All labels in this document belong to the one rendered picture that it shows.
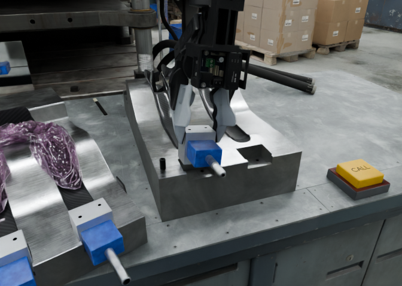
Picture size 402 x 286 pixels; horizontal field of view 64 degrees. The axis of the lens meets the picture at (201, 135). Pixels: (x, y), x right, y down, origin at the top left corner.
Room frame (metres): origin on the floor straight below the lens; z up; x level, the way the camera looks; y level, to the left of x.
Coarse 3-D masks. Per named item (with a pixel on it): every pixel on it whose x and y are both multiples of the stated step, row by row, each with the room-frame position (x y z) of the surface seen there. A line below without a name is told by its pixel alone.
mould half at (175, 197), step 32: (128, 96) 0.73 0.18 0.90; (160, 128) 0.59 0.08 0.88; (256, 128) 0.58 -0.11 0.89; (224, 160) 0.45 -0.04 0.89; (288, 160) 0.48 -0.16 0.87; (160, 192) 0.40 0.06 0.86; (192, 192) 0.42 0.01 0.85; (224, 192) 0.44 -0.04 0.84; (256, 192) 0.46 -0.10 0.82; (288, 192) 0.48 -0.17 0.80
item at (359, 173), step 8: (352, 160) 0.54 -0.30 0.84; (360, 160) 0.54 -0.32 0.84; (336, 168) 0.52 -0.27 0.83; (344, 168) 0.51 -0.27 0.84; (352, 168) 0.51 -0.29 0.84; (360, 168) 0.51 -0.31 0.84; (368, 168) 0.51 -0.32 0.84; (344, 176) 0.50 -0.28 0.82; (352, 176) 0.49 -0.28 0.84; (360, 176) 0.48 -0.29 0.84; (368, 176) 0.48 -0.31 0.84; (376, 176) 0.48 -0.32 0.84; (352, 184) 0.48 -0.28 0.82; (360, 184) 0.47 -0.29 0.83; (368, 184) 0.48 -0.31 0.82
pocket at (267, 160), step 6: (240, 150) 0.50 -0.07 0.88; (246, 150) 0.50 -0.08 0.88; (252, 150) 0.51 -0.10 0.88; (258, 150) 0.51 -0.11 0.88; (264, 150) 0.50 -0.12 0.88; (246, 156) 0.50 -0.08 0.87; (252, 156) 0.51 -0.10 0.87; (258, 156) 0.51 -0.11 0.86; (264, 156) 0.50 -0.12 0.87; (270, 156) 0.48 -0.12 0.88; (252, 162) 0.49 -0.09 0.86; (258, 162) 0.49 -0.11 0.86; (264, 162) 0.49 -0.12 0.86; (270, 162) 0.47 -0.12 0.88
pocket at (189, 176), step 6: (180, 162) 0.46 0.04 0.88; (186, 168) 0.46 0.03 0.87; (192, 168) 0.47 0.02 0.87; (198, 168) 0.47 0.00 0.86; (204, 168) 0.47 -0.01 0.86; (210, 168) 0.46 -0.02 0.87; (192, 174) 0.45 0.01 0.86; (198, 174) 0.45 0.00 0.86; (204, 174) 0.45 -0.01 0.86; (210, 174) 0.44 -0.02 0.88
